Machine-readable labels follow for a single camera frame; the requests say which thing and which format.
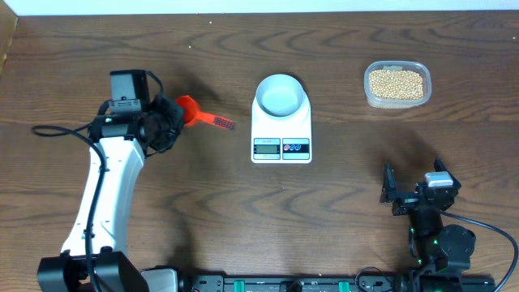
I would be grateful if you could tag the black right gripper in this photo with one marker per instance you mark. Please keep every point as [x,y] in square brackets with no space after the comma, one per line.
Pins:
[405,200]

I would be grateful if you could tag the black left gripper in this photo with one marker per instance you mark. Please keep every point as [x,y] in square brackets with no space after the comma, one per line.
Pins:
[163,103]

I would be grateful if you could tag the orange plastic measuring scoop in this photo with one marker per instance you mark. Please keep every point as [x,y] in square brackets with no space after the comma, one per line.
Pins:
[194,114]

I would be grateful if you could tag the soybeans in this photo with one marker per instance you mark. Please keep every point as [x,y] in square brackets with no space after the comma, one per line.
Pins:
[396,85]

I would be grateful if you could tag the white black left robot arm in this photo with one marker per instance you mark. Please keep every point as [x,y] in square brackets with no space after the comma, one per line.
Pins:
[129,128]

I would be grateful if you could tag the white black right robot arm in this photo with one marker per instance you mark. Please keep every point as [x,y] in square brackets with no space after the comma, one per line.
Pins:
[443,251]

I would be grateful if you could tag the grey round bowl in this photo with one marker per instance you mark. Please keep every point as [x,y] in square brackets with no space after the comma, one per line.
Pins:
[280,95]

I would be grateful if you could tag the white digital kitchen scale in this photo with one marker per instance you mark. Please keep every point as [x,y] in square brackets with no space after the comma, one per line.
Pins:
[285,140]

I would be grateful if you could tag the clear plastic container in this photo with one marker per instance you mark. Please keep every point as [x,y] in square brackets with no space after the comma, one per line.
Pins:
[377,102]

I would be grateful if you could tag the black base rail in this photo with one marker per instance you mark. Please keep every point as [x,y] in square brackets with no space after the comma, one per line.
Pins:
[368,283]

